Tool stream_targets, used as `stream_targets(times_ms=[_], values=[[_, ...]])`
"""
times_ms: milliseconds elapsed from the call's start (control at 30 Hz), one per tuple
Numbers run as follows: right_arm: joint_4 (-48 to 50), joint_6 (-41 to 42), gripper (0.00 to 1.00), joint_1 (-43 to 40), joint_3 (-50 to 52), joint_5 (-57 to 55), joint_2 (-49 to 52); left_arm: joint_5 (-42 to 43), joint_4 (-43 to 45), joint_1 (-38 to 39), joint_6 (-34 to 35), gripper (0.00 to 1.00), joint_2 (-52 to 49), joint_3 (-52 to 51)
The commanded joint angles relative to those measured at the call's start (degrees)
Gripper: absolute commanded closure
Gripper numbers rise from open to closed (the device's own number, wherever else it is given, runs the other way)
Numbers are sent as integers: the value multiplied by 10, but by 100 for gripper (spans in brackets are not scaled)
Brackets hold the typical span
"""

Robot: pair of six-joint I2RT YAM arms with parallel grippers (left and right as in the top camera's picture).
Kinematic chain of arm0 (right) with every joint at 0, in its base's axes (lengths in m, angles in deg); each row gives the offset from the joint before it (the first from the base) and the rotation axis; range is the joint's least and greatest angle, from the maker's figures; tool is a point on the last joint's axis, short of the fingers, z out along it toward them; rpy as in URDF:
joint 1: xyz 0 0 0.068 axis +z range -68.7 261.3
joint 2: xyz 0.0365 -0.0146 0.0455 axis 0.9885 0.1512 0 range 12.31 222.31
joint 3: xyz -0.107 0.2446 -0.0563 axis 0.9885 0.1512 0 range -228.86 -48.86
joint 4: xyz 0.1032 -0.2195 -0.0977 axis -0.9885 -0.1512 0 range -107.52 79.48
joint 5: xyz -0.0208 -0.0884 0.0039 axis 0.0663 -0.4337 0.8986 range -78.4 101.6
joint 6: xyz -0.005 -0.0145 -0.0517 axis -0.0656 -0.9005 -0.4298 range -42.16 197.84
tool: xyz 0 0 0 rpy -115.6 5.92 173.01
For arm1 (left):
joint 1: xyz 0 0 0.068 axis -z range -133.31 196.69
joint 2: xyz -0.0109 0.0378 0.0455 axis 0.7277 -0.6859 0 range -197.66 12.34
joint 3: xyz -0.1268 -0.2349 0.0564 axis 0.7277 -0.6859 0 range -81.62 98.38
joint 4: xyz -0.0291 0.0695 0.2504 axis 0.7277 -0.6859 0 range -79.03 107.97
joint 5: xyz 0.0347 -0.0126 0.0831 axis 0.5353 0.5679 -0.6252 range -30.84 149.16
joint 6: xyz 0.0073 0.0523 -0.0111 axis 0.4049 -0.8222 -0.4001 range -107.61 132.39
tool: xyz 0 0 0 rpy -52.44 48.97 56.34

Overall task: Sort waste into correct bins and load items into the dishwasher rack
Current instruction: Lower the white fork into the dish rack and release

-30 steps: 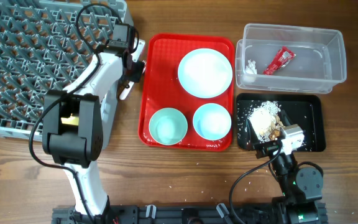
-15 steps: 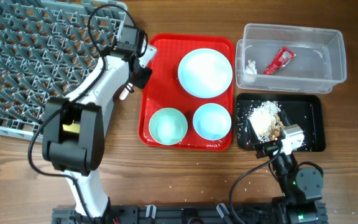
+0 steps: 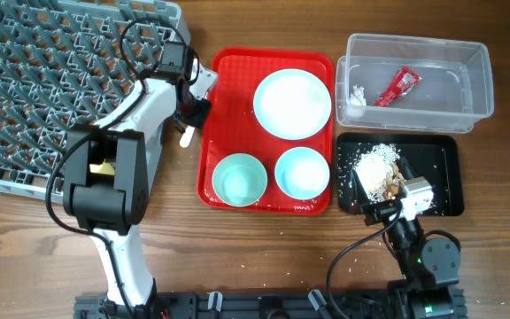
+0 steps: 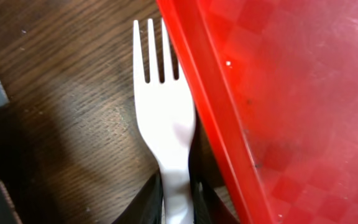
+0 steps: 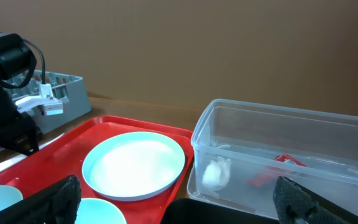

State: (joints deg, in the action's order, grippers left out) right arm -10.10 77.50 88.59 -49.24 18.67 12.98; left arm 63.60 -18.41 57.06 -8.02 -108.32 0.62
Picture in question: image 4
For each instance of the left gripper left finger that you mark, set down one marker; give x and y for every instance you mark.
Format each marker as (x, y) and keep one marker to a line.
(146, 206)

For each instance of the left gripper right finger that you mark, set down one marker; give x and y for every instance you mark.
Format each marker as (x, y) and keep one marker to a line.
(208, 207)

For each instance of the white plastic fork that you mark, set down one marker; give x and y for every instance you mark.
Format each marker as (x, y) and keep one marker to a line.
(165, 115)

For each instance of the red plastic tray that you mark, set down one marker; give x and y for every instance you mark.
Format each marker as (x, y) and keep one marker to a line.
(275, 83)

